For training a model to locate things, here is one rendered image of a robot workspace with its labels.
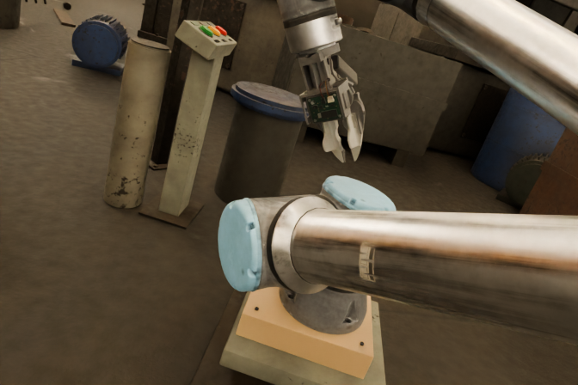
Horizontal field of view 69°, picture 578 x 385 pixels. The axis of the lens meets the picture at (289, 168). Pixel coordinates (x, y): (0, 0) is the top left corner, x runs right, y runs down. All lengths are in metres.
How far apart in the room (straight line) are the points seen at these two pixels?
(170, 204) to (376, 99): 1.63
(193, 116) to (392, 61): 1.62
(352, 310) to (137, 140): 0.81
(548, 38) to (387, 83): 2.14
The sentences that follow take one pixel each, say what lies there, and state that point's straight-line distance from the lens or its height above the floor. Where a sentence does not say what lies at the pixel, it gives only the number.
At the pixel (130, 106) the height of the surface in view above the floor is 0.34.
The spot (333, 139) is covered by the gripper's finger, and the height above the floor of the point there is 0.53.
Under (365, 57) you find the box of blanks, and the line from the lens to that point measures 2.61.
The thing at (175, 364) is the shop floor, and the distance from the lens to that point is 0.98.
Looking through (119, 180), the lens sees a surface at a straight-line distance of 1.40.
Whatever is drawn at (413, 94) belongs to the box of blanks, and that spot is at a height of 0.48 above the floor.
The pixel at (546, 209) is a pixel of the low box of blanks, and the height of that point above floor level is 0.22.
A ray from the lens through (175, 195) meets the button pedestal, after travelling 1.40.
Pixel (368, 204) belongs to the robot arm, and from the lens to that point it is 0.76.
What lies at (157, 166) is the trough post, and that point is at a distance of 1.75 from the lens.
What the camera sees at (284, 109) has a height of 0.42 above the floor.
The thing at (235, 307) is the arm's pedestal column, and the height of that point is 0.02.
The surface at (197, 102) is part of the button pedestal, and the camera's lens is 1.29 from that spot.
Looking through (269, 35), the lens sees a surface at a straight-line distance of 3.19.
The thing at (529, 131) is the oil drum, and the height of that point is 0.46.
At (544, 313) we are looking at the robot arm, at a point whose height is 0.55.
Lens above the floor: 0.71
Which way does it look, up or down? 19 degrees down
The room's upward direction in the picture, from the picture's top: 18 degrees clockwise
